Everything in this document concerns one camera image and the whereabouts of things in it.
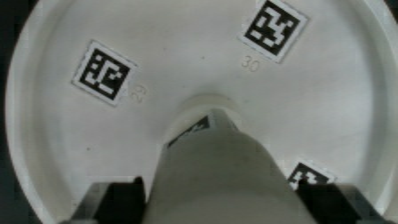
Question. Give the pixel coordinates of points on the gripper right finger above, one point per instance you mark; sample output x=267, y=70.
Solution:
x=338, y=204

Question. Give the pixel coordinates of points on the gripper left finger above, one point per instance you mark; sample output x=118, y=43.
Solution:
x=112, y=204

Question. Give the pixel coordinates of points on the white cylindrical table leg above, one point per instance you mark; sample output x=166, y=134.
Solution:
x=219, y=185

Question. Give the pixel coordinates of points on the white round table top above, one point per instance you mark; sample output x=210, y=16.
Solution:
x=118, y=57

